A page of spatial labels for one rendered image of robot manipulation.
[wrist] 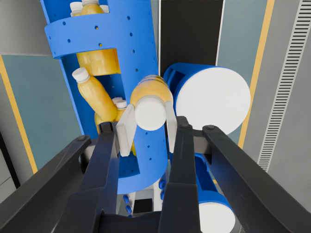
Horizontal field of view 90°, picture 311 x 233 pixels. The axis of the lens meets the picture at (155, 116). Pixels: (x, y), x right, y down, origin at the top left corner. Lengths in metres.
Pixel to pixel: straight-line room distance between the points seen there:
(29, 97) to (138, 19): 1.79
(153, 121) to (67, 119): 1.79
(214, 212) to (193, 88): 0.63
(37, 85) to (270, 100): 2.40
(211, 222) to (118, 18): 0.95
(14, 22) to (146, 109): 0.97
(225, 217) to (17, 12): 1.45
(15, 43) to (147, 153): 0.85
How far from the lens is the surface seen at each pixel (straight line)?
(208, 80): 0.59
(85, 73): 0.47
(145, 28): 0.43
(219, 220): 1.00
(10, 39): 1.05
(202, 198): 0.91
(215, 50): 1.54
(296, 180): 2.84
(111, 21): 0.39
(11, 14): 1.10
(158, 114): 0.18
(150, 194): 0.91
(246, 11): 1.83
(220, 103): 0.63
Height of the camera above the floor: 1.59
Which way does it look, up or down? 70 degrees down
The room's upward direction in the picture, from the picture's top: 179 degrees clockwise
